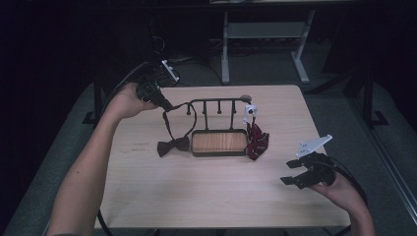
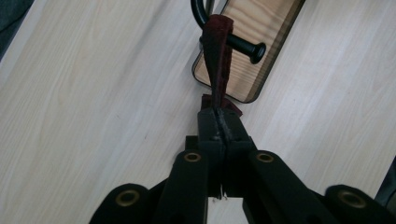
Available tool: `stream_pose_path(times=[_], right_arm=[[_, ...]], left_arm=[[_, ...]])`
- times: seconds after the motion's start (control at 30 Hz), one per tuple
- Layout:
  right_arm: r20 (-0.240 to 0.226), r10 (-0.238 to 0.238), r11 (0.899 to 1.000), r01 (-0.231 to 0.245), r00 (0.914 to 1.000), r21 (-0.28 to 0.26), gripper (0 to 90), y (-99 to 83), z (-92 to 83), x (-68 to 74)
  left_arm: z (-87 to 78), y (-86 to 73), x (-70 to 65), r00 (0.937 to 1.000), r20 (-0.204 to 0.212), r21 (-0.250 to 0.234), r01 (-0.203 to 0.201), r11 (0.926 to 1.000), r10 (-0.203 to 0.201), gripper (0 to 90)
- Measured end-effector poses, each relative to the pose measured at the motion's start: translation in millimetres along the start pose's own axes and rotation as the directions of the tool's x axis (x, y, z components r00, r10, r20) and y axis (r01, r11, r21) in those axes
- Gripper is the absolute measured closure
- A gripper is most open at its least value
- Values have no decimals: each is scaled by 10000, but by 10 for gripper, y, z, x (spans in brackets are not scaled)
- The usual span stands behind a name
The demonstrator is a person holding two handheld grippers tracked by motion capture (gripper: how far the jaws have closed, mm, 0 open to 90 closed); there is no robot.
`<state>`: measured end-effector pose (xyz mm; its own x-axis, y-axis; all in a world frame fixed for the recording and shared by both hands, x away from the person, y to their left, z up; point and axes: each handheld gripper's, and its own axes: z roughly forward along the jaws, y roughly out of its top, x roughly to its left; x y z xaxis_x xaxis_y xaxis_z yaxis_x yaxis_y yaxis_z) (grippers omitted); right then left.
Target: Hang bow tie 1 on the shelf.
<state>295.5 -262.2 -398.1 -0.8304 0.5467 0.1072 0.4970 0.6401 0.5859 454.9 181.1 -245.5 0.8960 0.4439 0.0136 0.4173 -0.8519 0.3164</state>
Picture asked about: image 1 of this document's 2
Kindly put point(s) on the black rack with wooden base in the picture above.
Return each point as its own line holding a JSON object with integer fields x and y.
{"x": 219, "y": 141}

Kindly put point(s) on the black metal stand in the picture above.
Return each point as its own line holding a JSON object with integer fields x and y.
{"x": 95, "y": 105}
{"x": 369, "y": 98}

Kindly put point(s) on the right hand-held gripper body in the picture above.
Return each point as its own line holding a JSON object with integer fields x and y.
{"x": 316, "y": 167}

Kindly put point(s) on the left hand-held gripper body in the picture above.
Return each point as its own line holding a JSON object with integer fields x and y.
{"x": 154, "y": 82}

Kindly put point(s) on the person's right hand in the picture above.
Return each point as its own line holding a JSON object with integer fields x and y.
{"x": 342, "y": 193}

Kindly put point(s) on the person's left hand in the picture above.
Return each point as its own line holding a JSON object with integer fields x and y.
{"x": 126, "y": 101}

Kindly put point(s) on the white metal desk frame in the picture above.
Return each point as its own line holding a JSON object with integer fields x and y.
{"x": 262, "y": 31}

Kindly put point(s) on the dark maroon bow tie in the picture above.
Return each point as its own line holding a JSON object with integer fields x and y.
{"x": 177, "y": 143}

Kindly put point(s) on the red striped bow tie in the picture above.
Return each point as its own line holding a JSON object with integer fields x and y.
{"x": 257, "y": 141}

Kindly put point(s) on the small white clasp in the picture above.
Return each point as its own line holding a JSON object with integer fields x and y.
{"x": 250, "y": 112}

